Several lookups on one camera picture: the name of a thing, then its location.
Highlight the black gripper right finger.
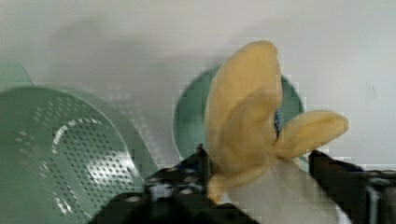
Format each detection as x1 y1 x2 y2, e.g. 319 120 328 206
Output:
308 150 396 224

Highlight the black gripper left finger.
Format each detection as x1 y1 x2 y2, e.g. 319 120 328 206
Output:
87 145 259 224

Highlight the yellow toy banana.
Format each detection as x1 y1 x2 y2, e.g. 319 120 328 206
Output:
205 40 349 203

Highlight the green mug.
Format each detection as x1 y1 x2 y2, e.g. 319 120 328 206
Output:
173 66 304 159

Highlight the green plastic colander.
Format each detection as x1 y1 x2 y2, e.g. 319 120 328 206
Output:
0 62 157 224

